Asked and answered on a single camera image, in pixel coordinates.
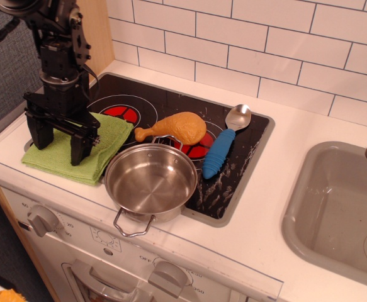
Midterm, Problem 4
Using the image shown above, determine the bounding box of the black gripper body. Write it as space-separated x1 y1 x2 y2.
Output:
23 74 100 145

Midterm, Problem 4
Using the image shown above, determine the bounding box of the grey left timer knob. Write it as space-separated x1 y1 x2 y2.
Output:
27 205 59 237

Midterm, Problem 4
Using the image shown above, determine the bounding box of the metal pot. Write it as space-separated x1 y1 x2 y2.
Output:
104 135 198 227

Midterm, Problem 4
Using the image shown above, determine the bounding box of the blue handled metal spoon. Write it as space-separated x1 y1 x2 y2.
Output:
202 104 252 179

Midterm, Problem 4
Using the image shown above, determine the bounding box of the green cloth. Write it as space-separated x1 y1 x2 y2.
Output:
21 113 133 186

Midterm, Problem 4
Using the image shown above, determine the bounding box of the grey sink basin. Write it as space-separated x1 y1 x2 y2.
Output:
282 142 367 285

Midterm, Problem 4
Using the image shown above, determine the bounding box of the grey oven door handle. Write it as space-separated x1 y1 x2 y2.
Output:
69 260 155 301

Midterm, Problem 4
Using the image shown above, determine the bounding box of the wooden side post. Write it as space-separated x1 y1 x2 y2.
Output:
77 0 114 76

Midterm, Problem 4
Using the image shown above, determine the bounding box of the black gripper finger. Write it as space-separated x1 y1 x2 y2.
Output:
26 113 54 150
71 131 94 165

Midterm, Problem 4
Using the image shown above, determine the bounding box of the orange toy chicken drumstick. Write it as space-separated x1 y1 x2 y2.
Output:
134 111 206 145

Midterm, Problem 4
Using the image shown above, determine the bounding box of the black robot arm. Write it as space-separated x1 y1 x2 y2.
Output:
0 1 101 166

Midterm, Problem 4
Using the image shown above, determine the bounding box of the orange plush toy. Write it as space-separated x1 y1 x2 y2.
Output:
0 289 26 302

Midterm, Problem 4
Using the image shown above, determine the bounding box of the grey oven temperature knob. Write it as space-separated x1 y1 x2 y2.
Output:
148 261 188 298

